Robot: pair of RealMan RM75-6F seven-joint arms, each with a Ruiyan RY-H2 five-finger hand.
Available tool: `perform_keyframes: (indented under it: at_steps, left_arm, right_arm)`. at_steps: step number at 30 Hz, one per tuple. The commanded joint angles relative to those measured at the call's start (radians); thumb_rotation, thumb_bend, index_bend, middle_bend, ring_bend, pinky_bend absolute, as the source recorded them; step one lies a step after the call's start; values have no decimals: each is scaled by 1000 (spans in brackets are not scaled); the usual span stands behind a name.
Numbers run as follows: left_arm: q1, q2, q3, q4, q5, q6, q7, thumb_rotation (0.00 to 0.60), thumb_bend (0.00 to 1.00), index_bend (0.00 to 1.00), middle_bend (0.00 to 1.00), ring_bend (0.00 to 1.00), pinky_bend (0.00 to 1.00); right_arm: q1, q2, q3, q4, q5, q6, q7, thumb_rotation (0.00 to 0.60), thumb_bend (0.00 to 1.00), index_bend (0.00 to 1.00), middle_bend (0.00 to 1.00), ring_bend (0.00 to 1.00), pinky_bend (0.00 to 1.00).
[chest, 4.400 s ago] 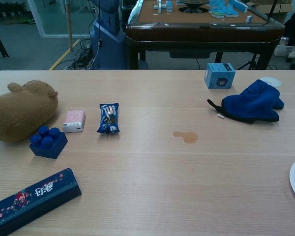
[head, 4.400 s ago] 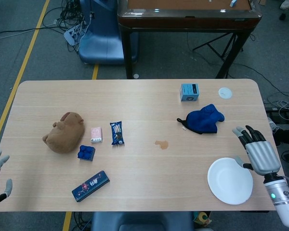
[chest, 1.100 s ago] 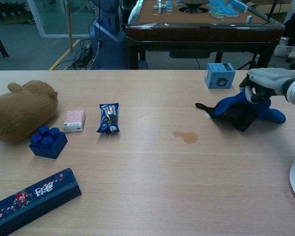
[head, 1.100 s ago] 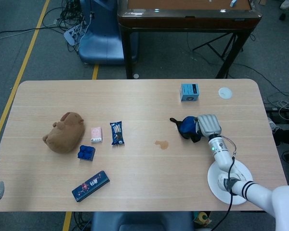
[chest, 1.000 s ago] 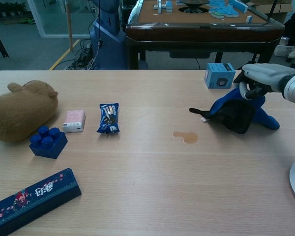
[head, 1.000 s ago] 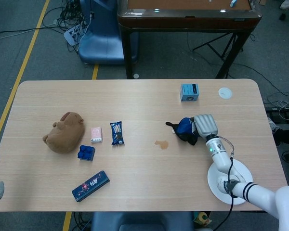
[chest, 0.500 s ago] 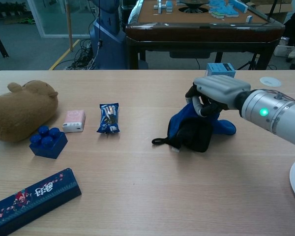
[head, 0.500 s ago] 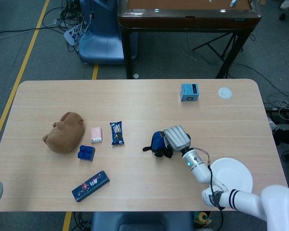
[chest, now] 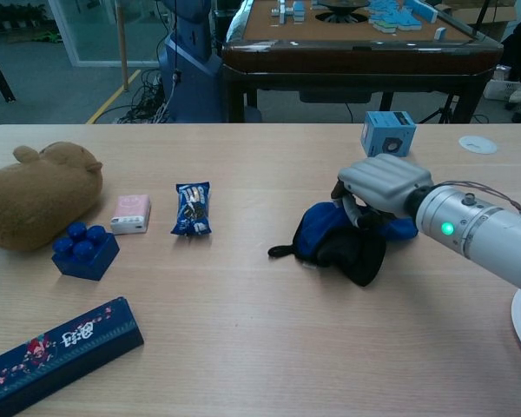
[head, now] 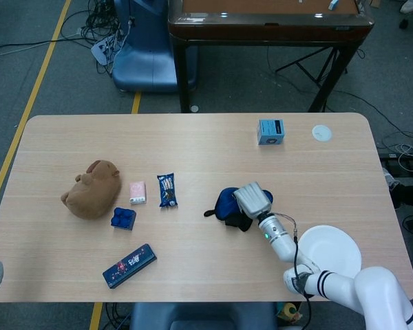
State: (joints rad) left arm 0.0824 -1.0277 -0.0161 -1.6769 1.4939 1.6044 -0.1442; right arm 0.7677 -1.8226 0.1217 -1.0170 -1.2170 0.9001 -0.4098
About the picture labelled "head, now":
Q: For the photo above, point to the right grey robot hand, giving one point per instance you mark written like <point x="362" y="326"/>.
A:
<point x="253" y="201"/>

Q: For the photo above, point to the blue cloth with black trim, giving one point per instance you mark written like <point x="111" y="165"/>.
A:
<point x="227" y="203"/>

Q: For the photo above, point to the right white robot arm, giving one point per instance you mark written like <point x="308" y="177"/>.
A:
<point x="371" y="285"/>

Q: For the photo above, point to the light blue speaker box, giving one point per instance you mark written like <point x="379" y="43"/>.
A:
<point x="270" y="132"/>

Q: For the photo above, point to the blue cookie snack packet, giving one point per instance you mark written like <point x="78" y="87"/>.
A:
<point x="167" y="190"/>

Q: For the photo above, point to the white plate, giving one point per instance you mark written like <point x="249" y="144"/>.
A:
<point x="330" y="247"/>

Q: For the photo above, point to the white round table grommet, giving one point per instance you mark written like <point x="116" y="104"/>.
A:
<point x="321" y="132"/>

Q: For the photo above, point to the small white floor disc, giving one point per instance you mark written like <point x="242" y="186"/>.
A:
<point x="195" y="108"/>

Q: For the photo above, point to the pink tissue pack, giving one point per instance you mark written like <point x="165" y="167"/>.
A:
<point x="137" y="193"/>

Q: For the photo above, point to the yellow tape roll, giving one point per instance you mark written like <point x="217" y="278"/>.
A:
<point x="289" y="312"/>

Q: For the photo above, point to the brown capybara plush toy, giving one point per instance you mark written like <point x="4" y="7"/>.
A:
<point x="93" y="196"/>

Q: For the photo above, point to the blue grey robot chassis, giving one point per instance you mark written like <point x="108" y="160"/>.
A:
<point x="199" y="316"/>

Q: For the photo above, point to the dark blue long floral box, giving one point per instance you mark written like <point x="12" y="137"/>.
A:
<point x="129" y="266"/>

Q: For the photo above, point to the blue toy building block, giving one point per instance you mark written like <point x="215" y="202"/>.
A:
<point x="123" y="219"/>

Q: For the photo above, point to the dark wooden mahjong table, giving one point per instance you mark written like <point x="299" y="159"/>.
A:
<point x="268" y="31"/>

